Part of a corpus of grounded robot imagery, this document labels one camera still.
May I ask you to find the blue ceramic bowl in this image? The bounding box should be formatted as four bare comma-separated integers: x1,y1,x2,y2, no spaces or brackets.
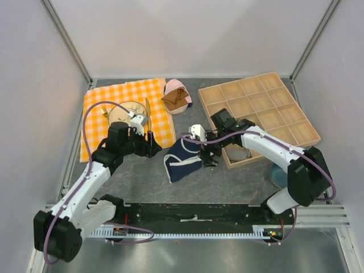
270,163,288,189

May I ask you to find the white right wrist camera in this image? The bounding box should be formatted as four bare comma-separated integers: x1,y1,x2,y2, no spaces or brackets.
188,124,206,142

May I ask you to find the gold fork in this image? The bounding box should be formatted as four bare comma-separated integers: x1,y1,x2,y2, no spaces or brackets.
101,107,109,118

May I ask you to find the aluminium frame post left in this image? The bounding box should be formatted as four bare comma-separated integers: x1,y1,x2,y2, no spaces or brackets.
40,0,93,88

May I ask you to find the aluminium frame post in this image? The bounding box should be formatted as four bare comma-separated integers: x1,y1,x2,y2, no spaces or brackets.
289,0,341,84
40,0,93,88

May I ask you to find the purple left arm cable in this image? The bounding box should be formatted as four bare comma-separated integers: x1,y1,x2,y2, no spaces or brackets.
42,101,156,266

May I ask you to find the grey rolled underwear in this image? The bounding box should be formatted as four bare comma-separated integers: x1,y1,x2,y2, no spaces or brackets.
226,149,251,162

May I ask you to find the bird-painted ceramic plate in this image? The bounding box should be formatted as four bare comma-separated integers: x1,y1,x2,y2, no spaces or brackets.
107,101,147,126

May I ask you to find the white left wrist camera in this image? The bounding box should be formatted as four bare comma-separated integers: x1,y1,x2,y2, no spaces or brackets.
128,112,149,136

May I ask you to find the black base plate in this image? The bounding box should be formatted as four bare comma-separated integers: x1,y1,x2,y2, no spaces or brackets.
110,203,293,233

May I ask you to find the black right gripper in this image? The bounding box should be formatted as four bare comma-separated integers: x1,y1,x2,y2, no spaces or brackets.
197,129,229,168

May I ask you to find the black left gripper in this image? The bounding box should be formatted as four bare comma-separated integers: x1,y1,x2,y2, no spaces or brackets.
120,126,162,158

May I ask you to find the gold knife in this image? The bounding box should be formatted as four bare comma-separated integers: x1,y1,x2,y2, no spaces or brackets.
145,98,151,119

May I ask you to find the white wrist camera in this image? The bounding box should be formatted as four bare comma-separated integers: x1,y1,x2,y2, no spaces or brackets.
188,124,206,142
128,112,149,136

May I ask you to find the yellow checkered cloth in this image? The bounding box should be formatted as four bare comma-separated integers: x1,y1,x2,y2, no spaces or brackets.
83,78,176,151

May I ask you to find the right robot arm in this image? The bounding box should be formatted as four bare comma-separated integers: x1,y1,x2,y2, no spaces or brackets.
189,109,333,224

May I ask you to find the brown underwear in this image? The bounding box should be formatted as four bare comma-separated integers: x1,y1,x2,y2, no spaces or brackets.
162,88,189,111

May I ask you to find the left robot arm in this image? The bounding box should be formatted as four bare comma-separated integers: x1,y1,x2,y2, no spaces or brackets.
34,122,162,264

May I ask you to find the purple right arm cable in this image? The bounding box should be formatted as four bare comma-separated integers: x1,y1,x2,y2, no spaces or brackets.
179,131,337,247

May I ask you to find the navy blue white-trimmed underwear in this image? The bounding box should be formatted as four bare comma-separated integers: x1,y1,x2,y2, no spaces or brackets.
163,138,203,184

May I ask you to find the wooden compartment tray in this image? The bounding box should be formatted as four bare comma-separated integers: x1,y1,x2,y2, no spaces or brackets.
198,71,321,170

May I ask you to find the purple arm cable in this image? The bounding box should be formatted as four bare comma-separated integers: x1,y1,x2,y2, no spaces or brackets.
179,131,337,247
42,101,156,266

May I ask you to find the cream underwear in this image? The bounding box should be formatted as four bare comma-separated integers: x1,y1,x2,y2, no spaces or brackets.
167,104,188,115

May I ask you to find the aluminium frame post right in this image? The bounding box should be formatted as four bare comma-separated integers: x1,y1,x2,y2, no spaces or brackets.
289,0,341,84

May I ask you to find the aluminium front rail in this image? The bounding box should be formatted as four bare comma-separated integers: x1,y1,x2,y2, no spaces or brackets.
56,200,349,230

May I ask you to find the pink underwear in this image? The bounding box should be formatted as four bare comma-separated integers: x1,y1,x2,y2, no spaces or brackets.
164,79,192,104

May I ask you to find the white cable duct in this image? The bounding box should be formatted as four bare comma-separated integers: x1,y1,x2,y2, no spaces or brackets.
88,225,283,240

